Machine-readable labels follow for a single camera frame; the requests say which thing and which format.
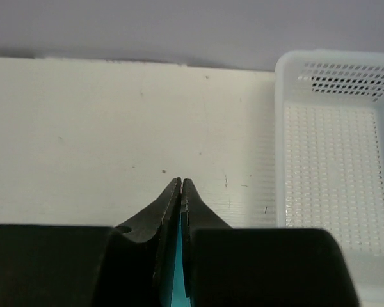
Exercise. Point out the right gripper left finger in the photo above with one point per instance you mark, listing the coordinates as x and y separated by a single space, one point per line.
131 264

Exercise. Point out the white plastic basket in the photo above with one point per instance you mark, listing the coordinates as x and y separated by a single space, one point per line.
329 155

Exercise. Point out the teal t shirt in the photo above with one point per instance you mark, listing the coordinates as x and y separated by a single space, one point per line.
179 297

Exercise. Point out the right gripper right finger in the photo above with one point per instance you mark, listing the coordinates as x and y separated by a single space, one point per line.
226 266

